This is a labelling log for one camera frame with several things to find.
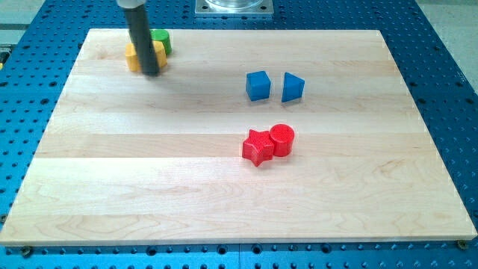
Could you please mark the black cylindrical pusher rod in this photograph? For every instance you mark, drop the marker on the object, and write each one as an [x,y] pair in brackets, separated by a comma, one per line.
[138,26]

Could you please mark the blue triangle block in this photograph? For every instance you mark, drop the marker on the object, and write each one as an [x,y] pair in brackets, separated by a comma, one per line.
[293,87]

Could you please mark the red star block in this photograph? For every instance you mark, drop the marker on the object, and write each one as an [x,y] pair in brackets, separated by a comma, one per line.
[258,147]

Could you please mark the green cylinder block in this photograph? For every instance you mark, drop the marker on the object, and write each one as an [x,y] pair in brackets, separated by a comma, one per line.
[162,36]

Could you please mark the yellow block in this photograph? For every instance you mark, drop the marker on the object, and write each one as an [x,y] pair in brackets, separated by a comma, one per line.
[132,58]

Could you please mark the blue cube block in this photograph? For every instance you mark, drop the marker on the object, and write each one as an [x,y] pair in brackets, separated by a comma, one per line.
[258,85]

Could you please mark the wooden board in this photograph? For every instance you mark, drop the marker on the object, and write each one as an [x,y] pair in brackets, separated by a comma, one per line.
[127,159]

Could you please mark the red cylinder block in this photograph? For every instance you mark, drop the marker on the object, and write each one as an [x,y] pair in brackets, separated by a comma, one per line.
[282,136]

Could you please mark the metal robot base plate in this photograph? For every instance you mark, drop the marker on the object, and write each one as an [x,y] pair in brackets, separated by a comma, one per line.
[233,7]

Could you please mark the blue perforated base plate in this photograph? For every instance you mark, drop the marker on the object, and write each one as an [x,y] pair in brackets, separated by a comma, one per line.
[433,42]

